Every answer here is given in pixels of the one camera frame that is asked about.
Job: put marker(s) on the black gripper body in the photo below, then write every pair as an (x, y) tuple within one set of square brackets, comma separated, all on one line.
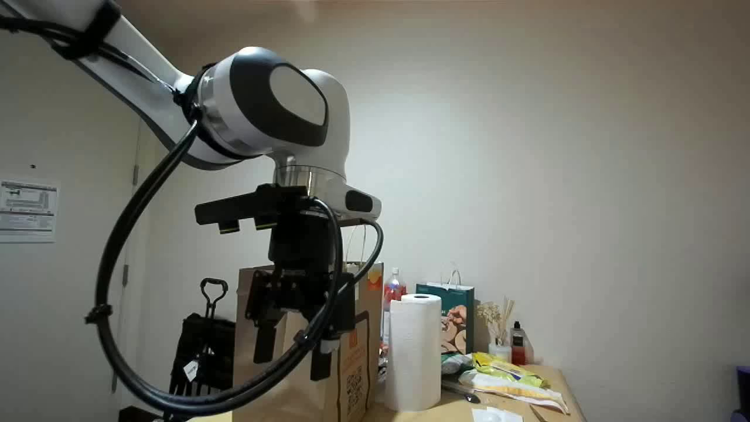
[(306, 243)]

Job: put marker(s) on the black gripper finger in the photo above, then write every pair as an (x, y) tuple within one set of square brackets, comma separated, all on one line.
[(326, 359), (265, 343)]

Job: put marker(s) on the brown paper delivery bag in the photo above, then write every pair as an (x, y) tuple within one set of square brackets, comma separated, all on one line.
[(354, 377)]

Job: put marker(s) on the green printed gift bag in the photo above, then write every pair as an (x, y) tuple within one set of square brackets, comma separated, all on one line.
[(457, 320)]

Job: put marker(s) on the black folding cart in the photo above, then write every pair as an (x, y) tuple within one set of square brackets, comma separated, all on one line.
[(204, 352)]

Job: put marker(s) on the white paper towel roll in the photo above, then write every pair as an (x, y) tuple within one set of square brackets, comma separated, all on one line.
[(414, 352)]

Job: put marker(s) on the red labelled water bottle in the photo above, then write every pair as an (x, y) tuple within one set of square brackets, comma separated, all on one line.
[(394, 292)]

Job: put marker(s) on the black utensil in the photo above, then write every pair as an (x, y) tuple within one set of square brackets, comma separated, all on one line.
[(459, 391)]

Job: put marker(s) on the reed diffuser jar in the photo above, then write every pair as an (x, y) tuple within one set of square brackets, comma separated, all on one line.
[(497, 330)]

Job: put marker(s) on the yellow snack packet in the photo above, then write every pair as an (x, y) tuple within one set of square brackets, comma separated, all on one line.
[(507, 371)]

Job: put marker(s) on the small red sauce bottle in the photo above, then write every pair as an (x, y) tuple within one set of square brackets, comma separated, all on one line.
[(518, 348)]

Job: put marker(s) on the beige flat packet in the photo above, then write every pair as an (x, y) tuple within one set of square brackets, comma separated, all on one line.
[(523, 394)]

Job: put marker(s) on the white door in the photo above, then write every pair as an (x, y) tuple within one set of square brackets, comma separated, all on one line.
[(48, 330)]

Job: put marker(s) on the dark blue object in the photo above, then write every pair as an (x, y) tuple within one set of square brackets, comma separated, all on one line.
[(744, 394)]

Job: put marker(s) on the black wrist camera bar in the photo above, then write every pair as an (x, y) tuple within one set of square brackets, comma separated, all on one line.
[(236, 209)]

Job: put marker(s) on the white wall notice sheet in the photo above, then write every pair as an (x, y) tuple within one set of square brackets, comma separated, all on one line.
[(27, 213)]

